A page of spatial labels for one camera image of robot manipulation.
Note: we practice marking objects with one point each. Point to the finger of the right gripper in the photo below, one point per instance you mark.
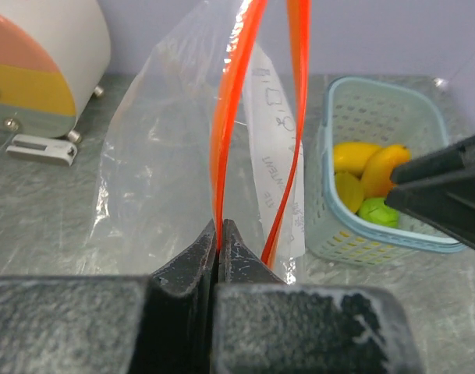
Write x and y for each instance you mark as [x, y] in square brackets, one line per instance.
[459, 156]
[450, 208]

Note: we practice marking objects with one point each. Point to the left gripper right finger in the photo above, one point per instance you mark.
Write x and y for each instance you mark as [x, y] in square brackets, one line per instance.
[262, 325]

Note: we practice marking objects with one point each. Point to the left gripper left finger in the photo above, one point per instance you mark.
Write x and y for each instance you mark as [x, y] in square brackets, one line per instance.
[148, 323]

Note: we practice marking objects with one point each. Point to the light blue plastic basket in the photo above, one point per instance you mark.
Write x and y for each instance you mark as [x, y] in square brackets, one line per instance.
[369, 128]

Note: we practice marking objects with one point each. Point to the green toy cabbage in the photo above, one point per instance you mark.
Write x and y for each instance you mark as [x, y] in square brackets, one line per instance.
[375, 211]

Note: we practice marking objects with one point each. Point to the orange toy mango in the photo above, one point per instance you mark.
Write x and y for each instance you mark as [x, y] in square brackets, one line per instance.
[376, 178]

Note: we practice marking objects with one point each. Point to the yellow toy mango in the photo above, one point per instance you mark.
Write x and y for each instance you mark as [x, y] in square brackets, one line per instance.
[352, 157]

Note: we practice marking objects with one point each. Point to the yellow toy starfruit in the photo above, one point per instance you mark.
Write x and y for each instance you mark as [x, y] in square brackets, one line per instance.
[350, 191]

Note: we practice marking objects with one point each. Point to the round cream drawer box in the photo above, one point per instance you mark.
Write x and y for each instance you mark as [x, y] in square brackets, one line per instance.
[53, 55]

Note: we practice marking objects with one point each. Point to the small white bracket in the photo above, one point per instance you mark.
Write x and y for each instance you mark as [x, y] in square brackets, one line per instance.
[44, 150]

